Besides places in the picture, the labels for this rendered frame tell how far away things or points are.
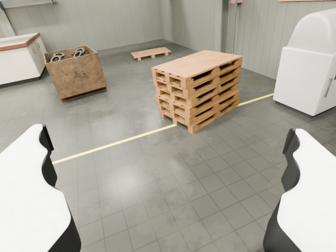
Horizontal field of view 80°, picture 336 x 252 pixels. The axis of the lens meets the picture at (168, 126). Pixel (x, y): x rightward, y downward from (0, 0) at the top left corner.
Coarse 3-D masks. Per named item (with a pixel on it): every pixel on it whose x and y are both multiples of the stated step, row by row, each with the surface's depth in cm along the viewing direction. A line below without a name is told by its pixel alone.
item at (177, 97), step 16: (160, 64) 291; (176, 64) 282; (192, 64) 274; (208, 64) 267; (224, 64) 302; (240, 64) 290; (160, 80) 280; (176, 80) 268; (192, 80) 243; (208, 80) 262; (224, 80) 284; (160, 96) 302; (176, 96) 278; (192, 96) 253; (208, 96) 274; (224, 96) 303; (160, 112) 321; (176, 112) 284; (192, 112) 265; (208, 112) 292; (224, 112) 313; (192, 128) 274
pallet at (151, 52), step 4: (156, 48) 704; (160, 48) 697; (164, 48) 692; (132, 52) 691; (136, 52) 689; (140, 52) 679; (144, 52) 672; (148, 52) 668; (152, 52) 660; (156, 52) 659; (160, 52) 648; (164, 52) 650; (136, 56) 638; (140, 56) 634; (152, 56) 645
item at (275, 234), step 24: (288, 144) 11; (312, 144) 9; (288, 168) 9; (312, 168) 8; (288, 192) 7; (312, 192) 7; (288, 216) 6; (312, 216) 6; (264, 240) 7; (288, 240) 6; (312, 240) 6
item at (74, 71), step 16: (80, 48) 458; (48, 64) 366; (64, 64) 378; (80, 64) 392; (96, 64) 406; (64, 80) 390; (80, 80) 404; (96, 80) 419; (64, 96) 403; (80, 96) 429
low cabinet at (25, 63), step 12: (12, 36) 696; (24, 36) 651; (36, 36) 657; (0, 48) 501; (12, 48) 514; (24, 48) 523; (36, 48) 622; (0, 60) 516; (12, 60) 525; (24, 60) 535; (36, 60) 579; (0, 72) 528; (12, 72) 538; (24, 72) 548; (36, 72) 558; (0, 84) 543; (12, 84) 553
